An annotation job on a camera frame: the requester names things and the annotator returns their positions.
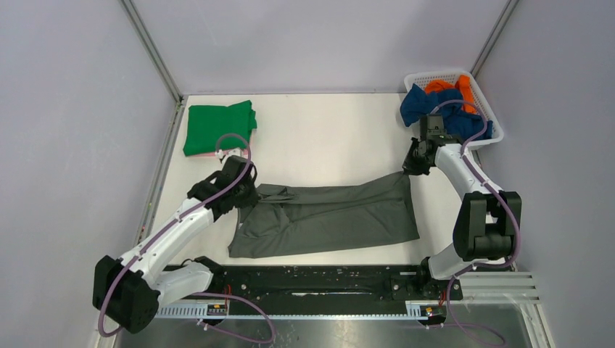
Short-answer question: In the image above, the grey t-shirt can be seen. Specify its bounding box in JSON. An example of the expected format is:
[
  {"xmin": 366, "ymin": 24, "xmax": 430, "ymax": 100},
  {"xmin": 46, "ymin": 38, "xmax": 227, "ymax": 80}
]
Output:
[{"xmin": 228, "ymin": 172, "xmax": 419, "ymax": 259}]

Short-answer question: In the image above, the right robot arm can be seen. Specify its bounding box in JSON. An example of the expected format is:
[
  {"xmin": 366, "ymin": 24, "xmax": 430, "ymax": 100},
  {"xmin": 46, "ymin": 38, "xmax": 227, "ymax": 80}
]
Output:
[{"xmin": 403, "ymin": 114, "xmax": 521, "ymax": 299}]

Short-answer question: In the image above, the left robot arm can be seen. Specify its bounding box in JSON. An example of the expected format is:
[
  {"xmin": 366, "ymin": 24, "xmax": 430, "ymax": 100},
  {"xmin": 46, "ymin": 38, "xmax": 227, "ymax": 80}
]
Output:
[{"xmin": 93, "ymin": 155, "xmax": 258, "ymax": 337}]

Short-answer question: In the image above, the folded pink t-shirt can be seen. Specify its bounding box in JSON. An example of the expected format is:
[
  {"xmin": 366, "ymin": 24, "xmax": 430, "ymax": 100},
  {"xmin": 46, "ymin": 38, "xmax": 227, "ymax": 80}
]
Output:
[{"xmin": 194, "ymin": 148, "xmax": 248, "ymax": 159}]

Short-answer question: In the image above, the blue t-shirt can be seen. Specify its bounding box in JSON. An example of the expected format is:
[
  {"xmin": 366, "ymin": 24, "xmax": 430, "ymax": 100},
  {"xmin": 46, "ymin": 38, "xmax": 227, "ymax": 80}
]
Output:
[{"xmin": 400, "ymin": 84, "xmax": 484, "ymax": 141}]

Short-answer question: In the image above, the folded green t-shirt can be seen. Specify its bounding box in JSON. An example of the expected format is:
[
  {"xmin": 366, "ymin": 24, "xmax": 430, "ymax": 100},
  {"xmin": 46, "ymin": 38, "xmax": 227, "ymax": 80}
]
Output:
[{"xmin": 183, "ymin": 100, "xmax": 257, "ymax": 157}]

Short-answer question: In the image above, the white plastic basket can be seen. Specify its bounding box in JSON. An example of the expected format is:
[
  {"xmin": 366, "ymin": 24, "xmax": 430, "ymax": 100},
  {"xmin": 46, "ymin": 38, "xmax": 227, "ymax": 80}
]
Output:
[{"xmin": 403, "ymin": 69, "xmax": 504, "ymax": 150}]

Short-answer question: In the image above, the orange t-shirt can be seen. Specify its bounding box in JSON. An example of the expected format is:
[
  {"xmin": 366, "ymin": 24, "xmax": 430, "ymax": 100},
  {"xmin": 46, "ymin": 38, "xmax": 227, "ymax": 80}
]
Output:
[{"xmin": 424, "ymin": 75, "xmax": 476, "ymax": 114}]

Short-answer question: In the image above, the white slotted cable duct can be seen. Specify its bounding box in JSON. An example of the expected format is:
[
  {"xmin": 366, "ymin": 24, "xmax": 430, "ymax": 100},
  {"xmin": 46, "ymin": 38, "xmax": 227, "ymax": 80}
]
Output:
[{"xmin": 155, "ymin": 298, "xmax": 447, "ymax": 320}]

